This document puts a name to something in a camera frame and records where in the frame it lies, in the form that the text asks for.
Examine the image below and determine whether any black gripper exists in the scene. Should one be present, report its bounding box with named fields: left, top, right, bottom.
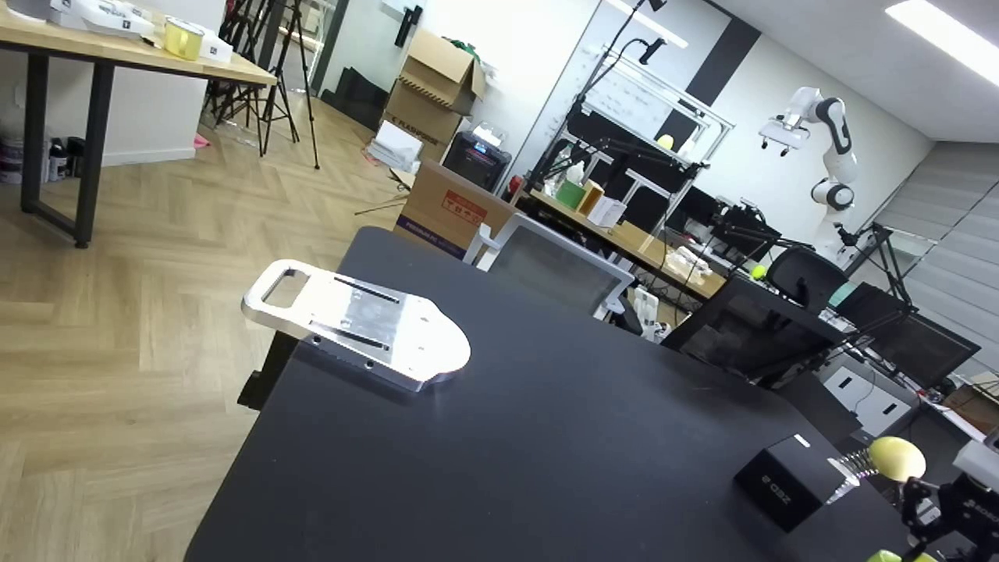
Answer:
left=898, top=475, right=999, bottom=562

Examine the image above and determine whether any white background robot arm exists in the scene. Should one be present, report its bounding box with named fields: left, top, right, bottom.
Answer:
left=759, top=87, right=999, bottom=562

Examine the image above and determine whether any yellow round ball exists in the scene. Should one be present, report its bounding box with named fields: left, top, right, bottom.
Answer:
left=864, top=436, right=927, bottom=485

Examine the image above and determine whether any small black box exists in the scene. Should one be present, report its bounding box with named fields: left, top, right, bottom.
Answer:
left=732, top=434, right=857, bottom=532

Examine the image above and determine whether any white plastic slicer board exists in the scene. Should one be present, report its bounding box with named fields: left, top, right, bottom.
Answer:
left=239, top=259, right=470, bottom=393

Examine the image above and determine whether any brown cardboard box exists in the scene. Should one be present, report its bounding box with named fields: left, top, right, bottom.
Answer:
left=392, top=162, right=516, bottom=259

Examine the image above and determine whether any cardboard box stack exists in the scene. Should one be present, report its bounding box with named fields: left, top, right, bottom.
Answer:
left=383, top=27, right=487, bottom=142

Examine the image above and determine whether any wooden side table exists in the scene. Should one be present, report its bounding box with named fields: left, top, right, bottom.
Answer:
left=0, top=3, right=273, bottom=250

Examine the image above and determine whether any black camera tripod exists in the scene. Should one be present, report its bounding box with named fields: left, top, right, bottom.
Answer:
left=203, top=0, right=325, bottom=173

